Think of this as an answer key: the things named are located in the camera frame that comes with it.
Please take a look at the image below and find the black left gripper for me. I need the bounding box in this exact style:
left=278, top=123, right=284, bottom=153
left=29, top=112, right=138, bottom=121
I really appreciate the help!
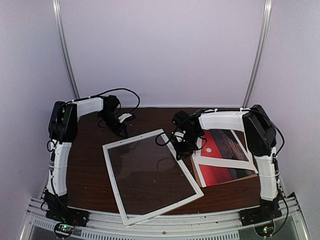
left=98, top=111, right=129, bottom=139

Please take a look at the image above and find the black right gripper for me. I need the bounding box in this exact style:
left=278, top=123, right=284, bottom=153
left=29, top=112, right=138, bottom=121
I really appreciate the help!
left=174, top=130, right=202, bottom=160

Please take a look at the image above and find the clear acrylic sheet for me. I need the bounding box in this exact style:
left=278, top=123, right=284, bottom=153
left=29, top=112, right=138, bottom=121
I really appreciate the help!
left=107, top=137, right=196, bottom=215

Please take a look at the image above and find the white picture frame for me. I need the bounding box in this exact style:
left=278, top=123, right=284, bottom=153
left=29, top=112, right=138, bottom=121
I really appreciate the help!
left=102, top=129, right=204, bottom=227

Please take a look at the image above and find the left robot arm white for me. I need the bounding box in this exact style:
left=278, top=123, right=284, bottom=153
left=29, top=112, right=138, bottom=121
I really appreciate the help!
left=47, top=95, right=135, bottom=197

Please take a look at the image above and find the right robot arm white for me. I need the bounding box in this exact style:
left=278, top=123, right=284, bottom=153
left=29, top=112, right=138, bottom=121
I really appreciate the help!
left=170, top=105, right=279, bottom=221

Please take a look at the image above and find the red and dark photo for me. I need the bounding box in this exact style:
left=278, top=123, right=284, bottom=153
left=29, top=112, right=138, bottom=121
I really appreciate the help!
left=192, top=128, right=258, bottom=188

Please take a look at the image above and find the brown backing board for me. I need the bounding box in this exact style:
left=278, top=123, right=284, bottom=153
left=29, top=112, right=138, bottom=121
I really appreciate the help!
left=191, top=128, right=259, bottom=188

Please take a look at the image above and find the white mat board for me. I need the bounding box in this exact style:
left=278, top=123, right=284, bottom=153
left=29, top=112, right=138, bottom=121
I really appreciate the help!
left=192, top=129, right=258, bottom=174

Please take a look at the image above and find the left controller board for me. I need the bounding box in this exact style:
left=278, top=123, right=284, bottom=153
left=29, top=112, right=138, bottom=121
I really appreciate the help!
left=53, top=222, right=75, bottom=239

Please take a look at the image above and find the controller board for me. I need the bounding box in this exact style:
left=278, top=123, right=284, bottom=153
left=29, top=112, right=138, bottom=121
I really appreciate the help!
left=254, top=222, right=275, bottom=238
left=53, top=222, right=75, bottom=239

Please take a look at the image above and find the right controller board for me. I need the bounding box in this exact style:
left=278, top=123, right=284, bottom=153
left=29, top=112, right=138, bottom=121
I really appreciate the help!
left=254, top=222, right=275, bottom=238

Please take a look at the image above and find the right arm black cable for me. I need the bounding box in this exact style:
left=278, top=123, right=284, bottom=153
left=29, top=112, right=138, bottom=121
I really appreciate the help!
left=154, top=131, right=181, bottom=147

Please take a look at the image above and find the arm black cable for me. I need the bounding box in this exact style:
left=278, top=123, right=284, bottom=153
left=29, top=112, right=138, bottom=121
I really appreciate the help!
left=96, top=87, right=141, bottom=111
left=154, top=131, right=181, bottom=147

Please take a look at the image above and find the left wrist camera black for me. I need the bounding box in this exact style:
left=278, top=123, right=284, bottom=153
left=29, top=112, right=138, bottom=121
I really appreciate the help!
left=102, top=95, right=121, bottom=113

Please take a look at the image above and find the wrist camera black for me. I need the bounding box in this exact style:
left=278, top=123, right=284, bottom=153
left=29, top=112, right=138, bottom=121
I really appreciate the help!
left=102, top=95, right=121, bottom=113
left=172, top=110, right=190, bottom=126

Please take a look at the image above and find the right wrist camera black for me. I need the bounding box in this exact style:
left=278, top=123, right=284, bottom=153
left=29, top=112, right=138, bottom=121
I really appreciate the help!
left=172, top=110, right=190, bottom=126

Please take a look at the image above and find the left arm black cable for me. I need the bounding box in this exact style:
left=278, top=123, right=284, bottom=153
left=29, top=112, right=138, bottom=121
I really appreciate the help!
left=96, top=87, right=141, bottom=111

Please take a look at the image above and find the aluminium front rail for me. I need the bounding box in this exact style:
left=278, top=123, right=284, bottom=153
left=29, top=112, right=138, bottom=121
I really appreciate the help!
left=17, top=197, right=310, bottom=240

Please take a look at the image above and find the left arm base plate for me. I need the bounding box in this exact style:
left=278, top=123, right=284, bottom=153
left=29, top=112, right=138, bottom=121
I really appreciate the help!
left=41, top=189, right=90, bottom=228

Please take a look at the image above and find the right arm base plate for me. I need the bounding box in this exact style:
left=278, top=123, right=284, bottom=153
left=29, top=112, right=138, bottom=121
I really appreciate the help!
left=239, top=198, right=282, bottom=226

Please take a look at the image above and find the aluminium corner post left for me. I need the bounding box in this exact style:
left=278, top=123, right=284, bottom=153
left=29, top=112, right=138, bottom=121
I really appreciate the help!
left=52, top=0, right=80, bottom=99

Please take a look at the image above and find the aluminium corner post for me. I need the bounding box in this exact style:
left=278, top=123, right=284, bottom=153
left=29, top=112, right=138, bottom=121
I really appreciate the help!
left=242, top=0, right=273, bottom=108
left=52, top=0, right=80, bottom=99

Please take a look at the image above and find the aluminium corner post right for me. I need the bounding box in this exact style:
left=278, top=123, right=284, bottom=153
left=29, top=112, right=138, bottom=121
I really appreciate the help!
left=242, top=0, right=273, bottom=108

